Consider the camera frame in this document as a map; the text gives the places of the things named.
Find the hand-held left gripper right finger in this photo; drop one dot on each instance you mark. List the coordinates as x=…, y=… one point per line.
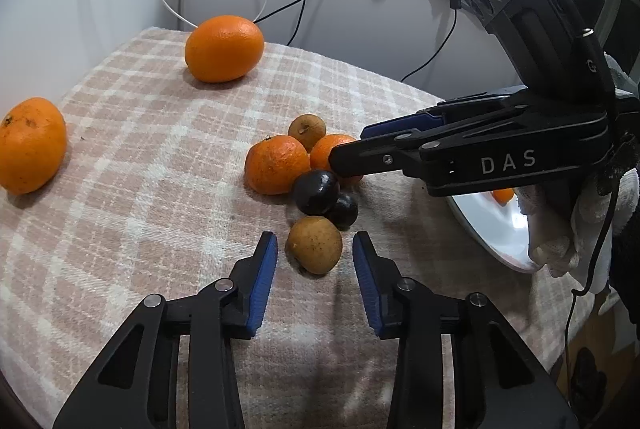
x=367, y=289

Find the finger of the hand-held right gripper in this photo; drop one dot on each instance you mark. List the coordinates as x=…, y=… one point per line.
x=395, y=124
x=370, y=159

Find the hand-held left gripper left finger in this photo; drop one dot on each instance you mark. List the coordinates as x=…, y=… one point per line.
x=262, y=289

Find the small mandarin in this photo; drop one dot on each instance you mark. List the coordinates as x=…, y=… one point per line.
x=502, y=195
x=324, y=153

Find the dark purple round fruit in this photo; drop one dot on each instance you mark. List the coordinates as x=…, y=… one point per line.
x=345, y=211
x=315, y=191

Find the brown longan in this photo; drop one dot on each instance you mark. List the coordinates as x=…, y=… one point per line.
x=306, y=129
x=315, y=244

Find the speckled mandarin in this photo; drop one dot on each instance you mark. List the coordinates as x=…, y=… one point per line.
x=275, y=166

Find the white floral plate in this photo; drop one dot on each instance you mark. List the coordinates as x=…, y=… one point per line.
x=495, y=229

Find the large smooth orange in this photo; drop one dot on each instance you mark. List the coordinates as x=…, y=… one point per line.
x=225, y=49

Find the large orange with dark stem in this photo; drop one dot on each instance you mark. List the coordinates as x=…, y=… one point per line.
x=30, y=146

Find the person's right hand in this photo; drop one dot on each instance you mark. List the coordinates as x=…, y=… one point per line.
x=555, y=229

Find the beige checked tablecloth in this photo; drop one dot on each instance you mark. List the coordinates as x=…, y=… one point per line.
x=150, y=209

